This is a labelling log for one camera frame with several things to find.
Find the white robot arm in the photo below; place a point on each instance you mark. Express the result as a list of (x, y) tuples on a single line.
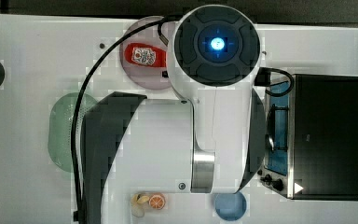
[(208, 139)]

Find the orange slice toy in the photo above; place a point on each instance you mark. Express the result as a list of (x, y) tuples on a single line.
[(157, 201)]

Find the green plastic strainer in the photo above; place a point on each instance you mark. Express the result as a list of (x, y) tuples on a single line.
[(59, 135)]

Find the peeled banana toy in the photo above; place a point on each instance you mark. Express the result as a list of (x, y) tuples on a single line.
[(137, 202)]

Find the red ketchup bottle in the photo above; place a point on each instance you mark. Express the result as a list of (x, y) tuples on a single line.
[(145, 55)]

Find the blue bowl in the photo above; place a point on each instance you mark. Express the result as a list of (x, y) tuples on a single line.
[(230, 206)]

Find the grey round plate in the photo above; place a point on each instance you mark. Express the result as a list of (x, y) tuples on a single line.
[(151, 78)]

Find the black toaster oven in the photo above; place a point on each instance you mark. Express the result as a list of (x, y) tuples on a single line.
[(312, 138)]

